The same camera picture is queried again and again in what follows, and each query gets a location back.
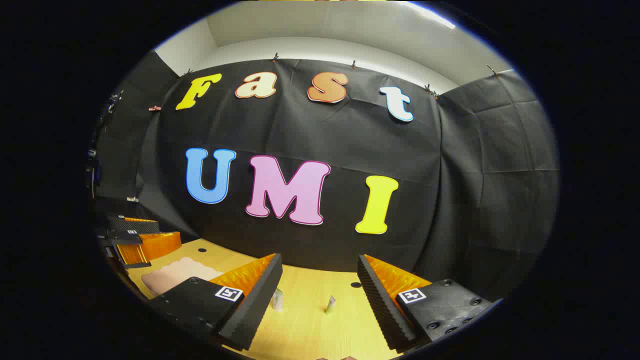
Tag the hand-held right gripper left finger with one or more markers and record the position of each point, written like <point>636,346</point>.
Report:
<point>260,295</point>

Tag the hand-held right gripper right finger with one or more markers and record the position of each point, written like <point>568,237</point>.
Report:
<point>380,300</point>

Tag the black backdrop cloth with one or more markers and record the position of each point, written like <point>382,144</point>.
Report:
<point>350,145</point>

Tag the translucent green skin care tube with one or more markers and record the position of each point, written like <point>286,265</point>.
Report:
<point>330,304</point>

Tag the white green skin care tube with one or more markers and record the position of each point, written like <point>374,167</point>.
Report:
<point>277,299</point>

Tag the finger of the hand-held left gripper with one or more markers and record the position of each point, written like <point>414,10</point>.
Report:
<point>150,247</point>
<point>135,226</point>

